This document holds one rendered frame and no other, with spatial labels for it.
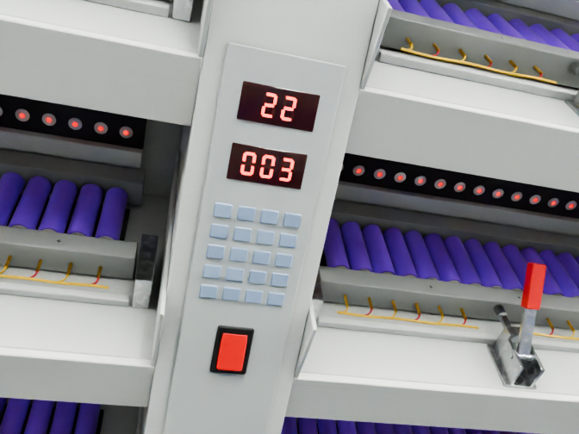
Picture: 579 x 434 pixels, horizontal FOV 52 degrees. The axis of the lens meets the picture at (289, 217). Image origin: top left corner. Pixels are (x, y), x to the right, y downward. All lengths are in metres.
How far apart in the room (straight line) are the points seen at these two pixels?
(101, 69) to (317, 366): 0.24
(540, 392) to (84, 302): 0.35
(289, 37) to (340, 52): 0.03
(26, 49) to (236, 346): 0.22
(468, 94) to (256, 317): 0.20
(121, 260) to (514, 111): 0.29
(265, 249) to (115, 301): 0.12
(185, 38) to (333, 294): 0.23
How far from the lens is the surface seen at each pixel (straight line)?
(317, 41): 0.36
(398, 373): 0.46
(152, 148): 0.56
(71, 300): 0.45
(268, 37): 0.36
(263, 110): 0.35
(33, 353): 0.42
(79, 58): 0.36
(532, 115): 0.43
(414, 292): 0.50
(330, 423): 0.63
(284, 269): 0.38
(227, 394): 0.42
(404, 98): 0.38
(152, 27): 0.38
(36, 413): 0.60
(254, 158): 0.36
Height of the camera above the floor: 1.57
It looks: 16 degrees down
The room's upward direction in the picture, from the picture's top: 12 degrees clockwise
